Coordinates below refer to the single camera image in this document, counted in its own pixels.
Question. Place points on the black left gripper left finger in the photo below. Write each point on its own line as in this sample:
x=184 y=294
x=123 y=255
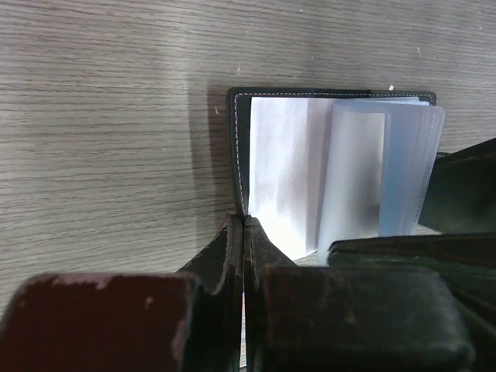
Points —
x=189 y=320

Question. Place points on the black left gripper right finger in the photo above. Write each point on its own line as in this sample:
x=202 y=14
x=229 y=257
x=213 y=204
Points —
x=348 y=318

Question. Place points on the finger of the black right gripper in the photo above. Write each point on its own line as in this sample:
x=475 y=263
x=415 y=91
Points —
x=466 y=262
x=461 y=194

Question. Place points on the black leather card holder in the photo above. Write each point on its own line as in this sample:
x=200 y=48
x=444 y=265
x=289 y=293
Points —
x=314 y=166

